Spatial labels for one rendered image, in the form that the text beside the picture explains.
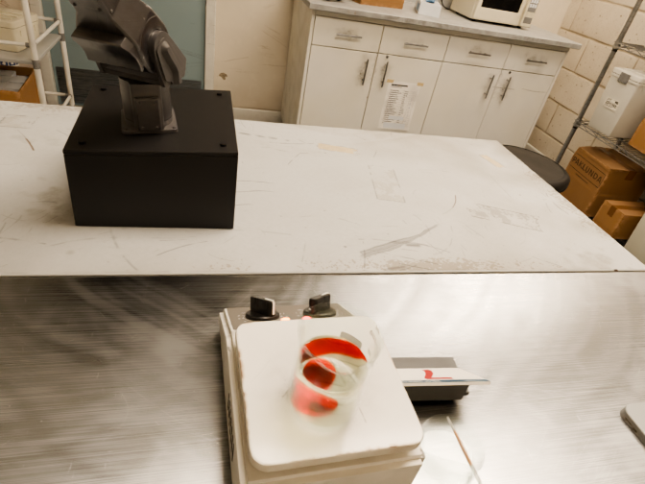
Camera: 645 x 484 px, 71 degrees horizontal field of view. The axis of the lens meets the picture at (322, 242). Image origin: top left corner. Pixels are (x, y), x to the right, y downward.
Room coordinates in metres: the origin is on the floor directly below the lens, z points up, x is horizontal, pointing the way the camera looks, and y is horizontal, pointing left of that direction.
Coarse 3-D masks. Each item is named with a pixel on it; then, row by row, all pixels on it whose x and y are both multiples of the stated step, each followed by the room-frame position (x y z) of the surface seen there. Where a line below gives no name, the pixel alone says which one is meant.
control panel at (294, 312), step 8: (304, 304) 0.35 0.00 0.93; (232, 312) 0.31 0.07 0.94; (240, 312) 0.31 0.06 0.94; (280, 312) 0.32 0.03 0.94; (288, 312) 0.32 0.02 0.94; (296, 312) 0.32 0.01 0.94; (232, 320) 0.29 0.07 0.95; (240, 320) 0.29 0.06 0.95; (248, 320) 0.29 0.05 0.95; (280, 320) 0.29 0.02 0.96
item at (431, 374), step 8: (400, 376) 0.29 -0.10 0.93; (408, 376) 0.29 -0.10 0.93; (416, 376) 0.29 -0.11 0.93; (424, 376) 0.29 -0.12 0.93; (432, 376) 0.29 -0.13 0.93; (440, 376) 0.29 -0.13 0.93; (448, 376) 0.30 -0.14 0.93; (456, 376) 0.30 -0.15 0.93; (464, 376) 0.30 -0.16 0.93; (472, 376) 0.30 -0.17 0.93
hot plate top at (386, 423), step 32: (288, 320) 0.27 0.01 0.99; (256, 352) 0.23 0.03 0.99; (288, 352) 0.23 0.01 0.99; (384, 352) 0.25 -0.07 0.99; (256, 384) 0.20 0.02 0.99; (288, 384) 0.21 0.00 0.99; (384, 384) 0.22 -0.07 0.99; (256, 416) 0.18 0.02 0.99; (288, 416) 0.18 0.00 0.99; (384, 416) 0.20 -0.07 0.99; (416, 416) 0.20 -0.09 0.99; (256, 448) 0.15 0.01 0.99; (288, 448) 0.16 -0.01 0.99; (320, 448) 0.16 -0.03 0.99; (352, 448) 0.17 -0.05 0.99; (384, 448) 0.17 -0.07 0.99
